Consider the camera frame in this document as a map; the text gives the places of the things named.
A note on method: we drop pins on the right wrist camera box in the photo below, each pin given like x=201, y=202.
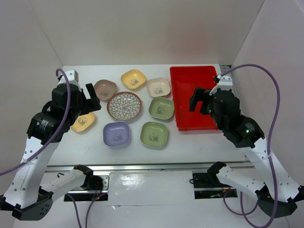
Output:
x=223, y=83

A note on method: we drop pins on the yellow square plate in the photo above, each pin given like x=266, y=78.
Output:
x=133, y=79
x=84, y=123

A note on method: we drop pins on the green panda plate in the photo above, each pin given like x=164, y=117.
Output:
x=161, y=108
x=154, y=135

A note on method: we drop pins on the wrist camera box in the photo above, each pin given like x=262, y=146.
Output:
x=72, y=77
x=223, y=83

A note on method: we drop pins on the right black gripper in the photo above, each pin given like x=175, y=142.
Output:
x=199, y=94

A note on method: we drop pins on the cream pink panda plate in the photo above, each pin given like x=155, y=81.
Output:
x=158, y=87

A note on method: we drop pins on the round floral patterned plate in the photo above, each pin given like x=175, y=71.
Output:
x=124, y=106

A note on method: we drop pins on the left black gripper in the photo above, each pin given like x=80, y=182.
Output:
x=91, y=105

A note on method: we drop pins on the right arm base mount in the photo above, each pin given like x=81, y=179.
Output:
x=206, y=187

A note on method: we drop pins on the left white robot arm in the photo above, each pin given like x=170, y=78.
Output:
x=27, y=198

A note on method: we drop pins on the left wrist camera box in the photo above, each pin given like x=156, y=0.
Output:
x=72, y=77

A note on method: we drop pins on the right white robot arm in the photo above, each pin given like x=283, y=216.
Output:
x=276, y=189

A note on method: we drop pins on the purple square panda plate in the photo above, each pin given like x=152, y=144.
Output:
x=116, y=134

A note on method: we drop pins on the brown square panda plate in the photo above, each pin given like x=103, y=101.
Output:
x=105, y=89

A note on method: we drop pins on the aluminium rail front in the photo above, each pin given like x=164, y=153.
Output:
x=153, y=167

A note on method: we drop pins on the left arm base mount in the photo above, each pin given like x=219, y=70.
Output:
x=97, y=189

